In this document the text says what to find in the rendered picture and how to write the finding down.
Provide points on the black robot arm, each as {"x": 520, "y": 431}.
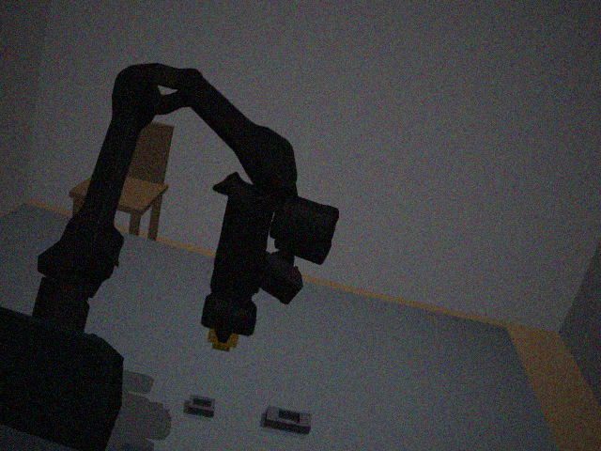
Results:
{"x": 90, "y": 246}

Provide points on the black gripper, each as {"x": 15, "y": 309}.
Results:
{"x": 229, "y": 308}

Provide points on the yellow cube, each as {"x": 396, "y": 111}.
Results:
{"x": 216, "y": 345}

